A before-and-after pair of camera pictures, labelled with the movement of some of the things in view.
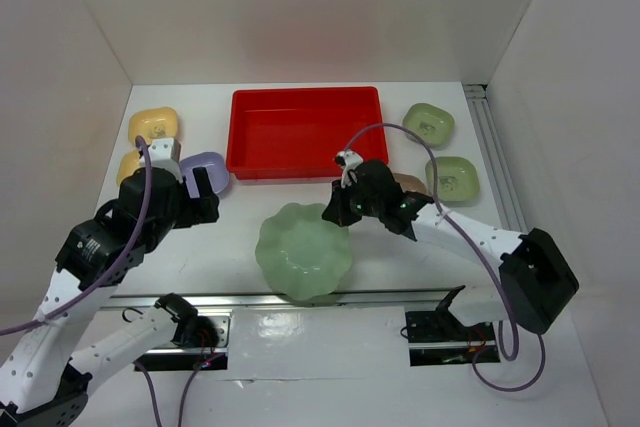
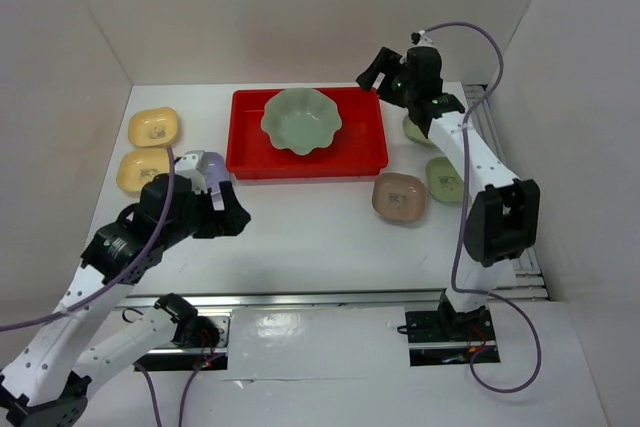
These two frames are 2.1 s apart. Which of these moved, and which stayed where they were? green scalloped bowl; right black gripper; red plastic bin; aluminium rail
Moved: right black gripper; green scalloped bowl
Stayed: red plastic bin; aluminium rail
